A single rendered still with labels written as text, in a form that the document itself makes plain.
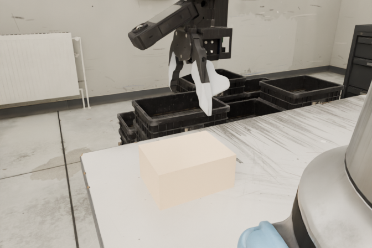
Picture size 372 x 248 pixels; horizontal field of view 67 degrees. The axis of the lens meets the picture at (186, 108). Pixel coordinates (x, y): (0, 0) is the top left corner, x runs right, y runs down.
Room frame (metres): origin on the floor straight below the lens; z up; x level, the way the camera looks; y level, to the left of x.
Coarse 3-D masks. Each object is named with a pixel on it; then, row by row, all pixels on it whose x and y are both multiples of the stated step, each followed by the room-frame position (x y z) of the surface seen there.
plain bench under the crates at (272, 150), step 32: (224, 128) 0.75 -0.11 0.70; (256, 128) 0.75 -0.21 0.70; (288, 128) 0.75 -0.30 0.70; (320, 128) 0.75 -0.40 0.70; (352, 128) 0.75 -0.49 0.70; (96, 160) 0.57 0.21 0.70; (128, 160) 0.57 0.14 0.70; (256, 160) 0.57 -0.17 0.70; (288, 160) 0.57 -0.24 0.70; (96, 192) 0.46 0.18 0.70; (128, 192) 0.46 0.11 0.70; (224, 192) 0.46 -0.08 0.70; (256, 192) 0.46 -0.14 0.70; (288, 192) 0.46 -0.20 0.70; (96, 224) 0.37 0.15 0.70; (128, 224) 0.37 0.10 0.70; (160, 224) 0.37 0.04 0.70; (192, 224) 0.37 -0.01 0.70; (224, 224) 0.37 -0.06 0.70; (256, 224) 0.37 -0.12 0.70
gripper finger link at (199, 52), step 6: (192, 42) 0.46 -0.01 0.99; (198, 42) 0.46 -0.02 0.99; (192, 48) 0.46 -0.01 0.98; (198, 48) 0.45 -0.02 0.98; (204, 48) 0.45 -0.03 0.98; (192, 54) 0.46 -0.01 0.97; (198, 54) 0.44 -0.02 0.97; (204, 54) 0.44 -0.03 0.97; (192, 60) 0.46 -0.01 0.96; (198, 60) 0.44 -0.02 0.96; (204, 60) 0.44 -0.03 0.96; (198, 66) 0.44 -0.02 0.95; (204, 66) 0.44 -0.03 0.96; (204, 72) 0.43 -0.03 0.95; (204, 78) 0.43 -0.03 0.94
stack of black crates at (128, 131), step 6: (120, 114) 1.68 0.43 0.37; (126, 114) 1.69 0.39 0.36; (132, 114) 1.71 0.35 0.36; (120, 120) 1.58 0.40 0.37; (126, 120) 1.69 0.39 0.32; (132, 120) 1.71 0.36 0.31; (120, 126) 1.63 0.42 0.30; (126, 126) 1.50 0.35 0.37; (132, 126) 1.71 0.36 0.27; (120, 132) 1.63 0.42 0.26; (126, 132) 1.48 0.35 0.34; (132, 132) 1.42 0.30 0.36; (120, 138) 1.66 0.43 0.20; (126, 138) 1.51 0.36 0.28; (132, 138) 1.43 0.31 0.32; (120, 144) 1.66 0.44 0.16
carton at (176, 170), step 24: (144, 144) 0.51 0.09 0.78; (168, 144) 0.51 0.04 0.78; (192, 144) 0.51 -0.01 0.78; (216, 144) 0.51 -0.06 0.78; (144, 168) 0.48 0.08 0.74; (168, 168) 0.42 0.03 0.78; (192, 168) 0.43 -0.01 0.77; (216, 168) 0.45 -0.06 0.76; (168, 192) 0.41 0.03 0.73; (192, 192) 0.43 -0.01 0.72; (216, 192) 0.45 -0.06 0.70
